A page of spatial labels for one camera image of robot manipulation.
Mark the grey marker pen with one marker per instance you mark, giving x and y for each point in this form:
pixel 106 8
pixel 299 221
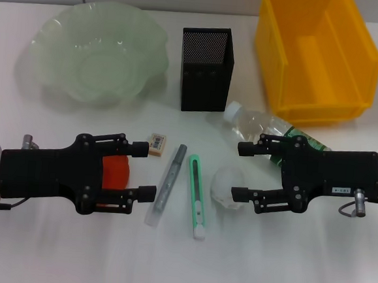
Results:
pixel 167 185

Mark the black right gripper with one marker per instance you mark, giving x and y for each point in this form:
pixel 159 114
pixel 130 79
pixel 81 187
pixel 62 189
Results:
pixel 337 173

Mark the black mesh pen holder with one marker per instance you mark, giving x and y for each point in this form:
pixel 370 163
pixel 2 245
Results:
pixel 206 84

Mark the green utility knife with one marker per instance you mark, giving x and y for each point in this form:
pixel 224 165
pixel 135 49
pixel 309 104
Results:
pixel 198 194

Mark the clear green-label water bottle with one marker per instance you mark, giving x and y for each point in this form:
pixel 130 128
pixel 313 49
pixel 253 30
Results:
pixel 252 123

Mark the orange fruit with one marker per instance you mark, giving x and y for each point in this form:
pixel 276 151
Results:
pixel 116 173

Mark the beige eraser with barcode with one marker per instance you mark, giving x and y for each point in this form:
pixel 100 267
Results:
pixel 158 144

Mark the yellow plastic bin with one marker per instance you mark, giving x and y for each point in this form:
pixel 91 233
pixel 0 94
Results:
pixel 329 70

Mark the white paper ball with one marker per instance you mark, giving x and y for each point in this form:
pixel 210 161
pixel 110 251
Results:
pixel 225 183

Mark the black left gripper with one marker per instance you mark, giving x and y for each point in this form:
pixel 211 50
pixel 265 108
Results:
pixel 42 172

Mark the pale green glass fruit plate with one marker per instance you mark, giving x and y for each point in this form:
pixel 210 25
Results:
pixel 94 58

